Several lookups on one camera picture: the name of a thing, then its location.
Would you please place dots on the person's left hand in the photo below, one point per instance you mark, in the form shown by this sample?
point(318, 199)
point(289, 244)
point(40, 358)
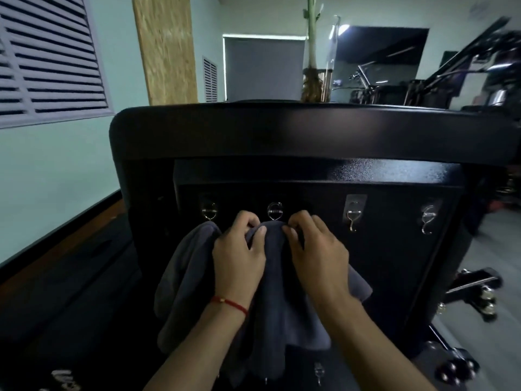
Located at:
point(238, 264)

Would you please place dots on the black weight stack machine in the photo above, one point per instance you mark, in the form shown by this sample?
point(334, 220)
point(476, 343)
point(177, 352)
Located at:
point(285, 130)

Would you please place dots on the wall mirror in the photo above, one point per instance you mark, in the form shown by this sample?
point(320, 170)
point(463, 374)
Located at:
point(386, 44)

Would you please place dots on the green plant with roots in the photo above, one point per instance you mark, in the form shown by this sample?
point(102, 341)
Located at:
point(311, 44)

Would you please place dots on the person's right forearm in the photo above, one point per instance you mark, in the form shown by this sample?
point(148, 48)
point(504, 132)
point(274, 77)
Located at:
point(374, 354)

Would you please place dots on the dark grey printed towel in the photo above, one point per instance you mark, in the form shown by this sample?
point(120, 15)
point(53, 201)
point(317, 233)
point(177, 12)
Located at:
point(293, 321)
point(183, 280)

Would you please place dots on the clear glass vase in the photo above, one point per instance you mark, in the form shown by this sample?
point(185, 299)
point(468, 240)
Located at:
point(329, 83)

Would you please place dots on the white louvred wall vent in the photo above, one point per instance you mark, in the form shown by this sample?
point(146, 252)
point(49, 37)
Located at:
point(210, 79)
point(53, 61)

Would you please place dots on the grey window blind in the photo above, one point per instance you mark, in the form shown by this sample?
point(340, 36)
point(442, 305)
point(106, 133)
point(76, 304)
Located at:
point(264, 69)

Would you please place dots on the person's right hand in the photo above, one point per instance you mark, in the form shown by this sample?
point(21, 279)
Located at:
point(321, 264)

